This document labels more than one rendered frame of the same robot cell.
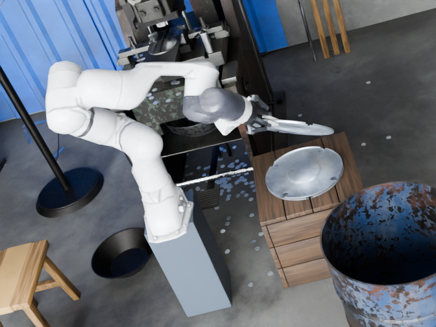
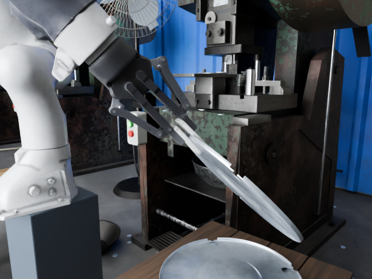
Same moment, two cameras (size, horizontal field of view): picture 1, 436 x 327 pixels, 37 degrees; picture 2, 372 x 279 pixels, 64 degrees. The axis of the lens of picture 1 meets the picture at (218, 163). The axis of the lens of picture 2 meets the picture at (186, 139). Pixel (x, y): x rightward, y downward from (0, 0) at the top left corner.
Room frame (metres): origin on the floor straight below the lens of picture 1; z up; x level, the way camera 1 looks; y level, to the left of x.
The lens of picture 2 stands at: (1.38, -0.47, 0.76)
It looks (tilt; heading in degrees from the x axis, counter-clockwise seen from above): 11 degrees down; 30
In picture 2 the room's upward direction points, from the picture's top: straight up
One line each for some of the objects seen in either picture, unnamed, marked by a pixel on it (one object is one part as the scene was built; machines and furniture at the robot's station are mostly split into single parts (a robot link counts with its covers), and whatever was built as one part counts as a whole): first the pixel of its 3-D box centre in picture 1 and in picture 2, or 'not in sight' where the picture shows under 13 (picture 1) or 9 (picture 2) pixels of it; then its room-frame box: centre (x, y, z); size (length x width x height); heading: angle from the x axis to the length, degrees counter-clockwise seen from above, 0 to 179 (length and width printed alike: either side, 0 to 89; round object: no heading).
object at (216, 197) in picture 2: (203, 122); (230, 180); (2.61, -0.01, 0.31); 0.43 x 0.42 x 0.01; 74
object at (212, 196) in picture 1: (213, 169); (208, 226); (2.47, 0.03, 0.14); 0.59 x 0.10 x 0.05; 164
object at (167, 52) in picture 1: (167, 65); (203, 90); (2.43, 0.04, 0.72); 0.25 x 0.14 x 0.14; 164
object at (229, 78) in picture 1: (250, 67); (302, 156); (2.66, -0.30, 0.45); 0.92 x 0.12 x 0.90; 164
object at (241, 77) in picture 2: (169, 37); (231, 79); (2.60, -0.01, 0.76); 0.15 x 0.09 x 0.05; 74
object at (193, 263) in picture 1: (190, 255); (57, 269); (1.87, 0.23, 0.23); 0.18 x 0.18 x 0.45; 79
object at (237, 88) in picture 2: (172, 44); (232, 88); (2.61, -0.01, 0.72); 0.20 x 0.16 x 0.03; 74
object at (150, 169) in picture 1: (146, 156); (33, 98); (1.83, 0.21, 0.71); 0.18 x 0.11 x 0.25; 28
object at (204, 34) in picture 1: (206, 41); (249, 81); (2.43, -0.14, 0.75); 0.03 x 0.03 x 0.10; 74
